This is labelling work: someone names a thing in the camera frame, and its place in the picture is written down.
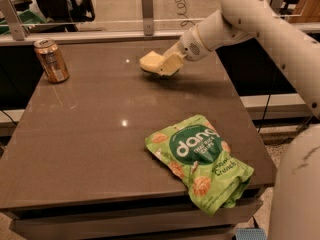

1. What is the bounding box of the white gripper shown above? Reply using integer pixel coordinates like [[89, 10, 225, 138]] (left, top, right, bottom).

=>
[[157, 27, 210, 76]]

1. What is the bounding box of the yellow sponge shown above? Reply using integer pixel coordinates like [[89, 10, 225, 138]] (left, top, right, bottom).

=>
[[139, 51, 164, 73]]

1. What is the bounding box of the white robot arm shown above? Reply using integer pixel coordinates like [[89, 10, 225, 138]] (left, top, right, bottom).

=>
[[164, 0, 320, 240]]

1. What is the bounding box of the green rice chip bag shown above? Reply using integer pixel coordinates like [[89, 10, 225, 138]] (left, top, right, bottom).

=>
[[145, 115, 254, 216]]

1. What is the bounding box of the orange soda can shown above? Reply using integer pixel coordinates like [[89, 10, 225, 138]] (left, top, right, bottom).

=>
[[34, 39, 69, 83]]

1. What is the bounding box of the black office chair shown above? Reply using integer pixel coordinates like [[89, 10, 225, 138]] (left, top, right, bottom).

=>
[[36, 0, 95, 32]]

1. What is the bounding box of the green bin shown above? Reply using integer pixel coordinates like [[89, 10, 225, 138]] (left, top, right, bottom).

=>
[[0, 9, 51, 36]]

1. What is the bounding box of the blue perforated pad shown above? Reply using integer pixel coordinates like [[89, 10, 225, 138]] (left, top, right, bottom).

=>
[[235, 228, 267, 240]]

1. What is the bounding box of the middle metal bracket post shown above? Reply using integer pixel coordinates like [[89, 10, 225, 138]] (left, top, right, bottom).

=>
[[141, 0, 154, 36]]

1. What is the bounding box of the coiled black cable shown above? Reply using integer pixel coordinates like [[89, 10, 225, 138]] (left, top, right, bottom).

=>
[[167, 0, 198, 29]]

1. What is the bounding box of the black hanging cable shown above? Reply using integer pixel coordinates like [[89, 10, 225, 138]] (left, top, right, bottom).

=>
[[257, 93, 272, 134]]

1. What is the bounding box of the left metal bracket post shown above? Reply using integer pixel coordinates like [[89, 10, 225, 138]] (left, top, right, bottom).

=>
[[0, 0, 28, 41]]

